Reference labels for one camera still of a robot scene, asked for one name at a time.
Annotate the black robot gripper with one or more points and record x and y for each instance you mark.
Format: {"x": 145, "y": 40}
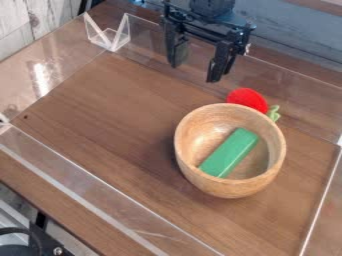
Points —
{"x": 212, "y": 21}

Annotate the red knitted strawberry toy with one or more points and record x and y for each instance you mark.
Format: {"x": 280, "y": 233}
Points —
{"x": 250, "y": 98}

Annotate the light wooden bowl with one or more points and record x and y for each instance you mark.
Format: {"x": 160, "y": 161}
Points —
{"x": 201, "y": 132}

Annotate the green rectangular block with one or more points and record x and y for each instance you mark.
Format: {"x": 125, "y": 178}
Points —
{"x": 230, "y": 153}

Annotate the clear acrylic tray walls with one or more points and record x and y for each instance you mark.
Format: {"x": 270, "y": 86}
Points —
{"x": 87, "y": 148}

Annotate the clear acrylic corner bracket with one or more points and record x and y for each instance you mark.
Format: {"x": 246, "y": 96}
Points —
{"x": 109, "y": 38}

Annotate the black table clamp mount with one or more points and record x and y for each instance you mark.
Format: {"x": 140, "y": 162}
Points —
{"x": 42, "y": 244}

